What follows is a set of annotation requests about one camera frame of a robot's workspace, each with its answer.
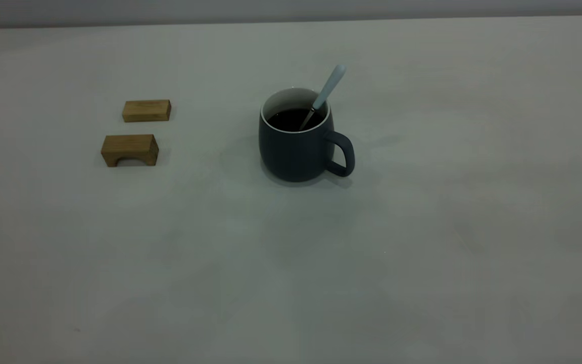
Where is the arched wooden block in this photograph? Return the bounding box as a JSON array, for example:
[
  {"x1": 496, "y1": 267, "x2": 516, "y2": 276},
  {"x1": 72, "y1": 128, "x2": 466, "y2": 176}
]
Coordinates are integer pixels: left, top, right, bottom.
[{"x1": 101, "y1": 134, "x2": 160, "y2": 167}]

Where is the dark coffee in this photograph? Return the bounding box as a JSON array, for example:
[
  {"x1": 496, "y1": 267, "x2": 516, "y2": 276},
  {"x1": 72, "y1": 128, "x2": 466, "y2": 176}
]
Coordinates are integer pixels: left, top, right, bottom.
[{"x1": 267, "y1": 108, "x2": 325, "y2": 132}]

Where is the dark grey mug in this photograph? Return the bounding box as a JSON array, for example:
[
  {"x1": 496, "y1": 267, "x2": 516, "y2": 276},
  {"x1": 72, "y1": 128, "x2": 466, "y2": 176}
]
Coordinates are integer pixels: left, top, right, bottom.
[{"x1": 258, "y1": 87, "x2": 356, "y2": 183}]

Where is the rectangular wooden block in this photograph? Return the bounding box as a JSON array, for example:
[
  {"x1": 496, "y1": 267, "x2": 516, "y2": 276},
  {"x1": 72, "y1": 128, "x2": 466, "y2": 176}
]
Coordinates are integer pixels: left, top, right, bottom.
[{"x1": 122, "y1": 99, "x2": 172, "y2": 123}]

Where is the spoon with pale blue handle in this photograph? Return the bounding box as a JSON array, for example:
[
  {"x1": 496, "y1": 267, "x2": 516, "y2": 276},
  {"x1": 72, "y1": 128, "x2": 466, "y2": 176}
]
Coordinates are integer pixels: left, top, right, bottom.
[{"x1": 299, "y1": 64, "x2": 347, "y2": 131}]

